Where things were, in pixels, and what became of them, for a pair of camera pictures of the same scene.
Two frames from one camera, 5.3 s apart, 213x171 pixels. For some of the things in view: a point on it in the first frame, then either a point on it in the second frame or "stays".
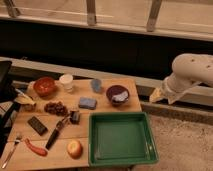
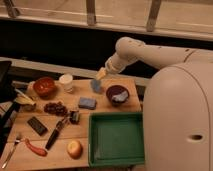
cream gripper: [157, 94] to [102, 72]
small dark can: [74, 117] stays
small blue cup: [96, 84] stays
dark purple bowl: [117, 94] stays
